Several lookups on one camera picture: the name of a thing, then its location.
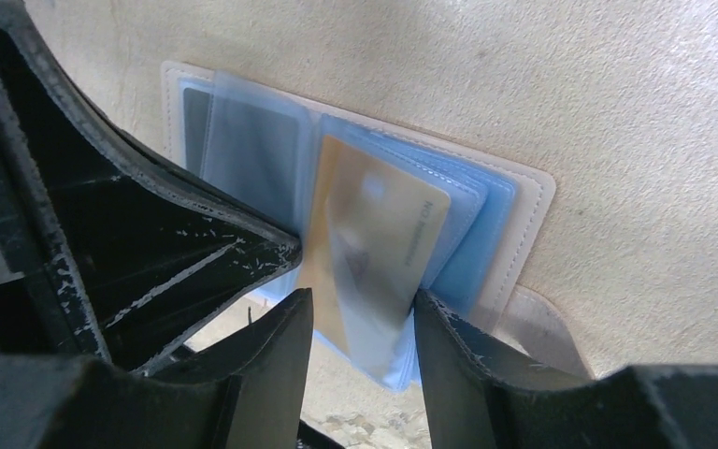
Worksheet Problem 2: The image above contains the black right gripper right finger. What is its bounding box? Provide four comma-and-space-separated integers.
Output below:
413, 290, 718, 448

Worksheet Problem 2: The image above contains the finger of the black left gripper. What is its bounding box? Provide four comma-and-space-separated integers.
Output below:
0, 1, 301, 373

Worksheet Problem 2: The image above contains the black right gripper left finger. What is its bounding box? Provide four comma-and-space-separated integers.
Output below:
0, 289, 313, 448

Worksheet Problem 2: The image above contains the gold credit card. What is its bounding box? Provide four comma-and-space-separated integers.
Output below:
298, 136, 451, 376

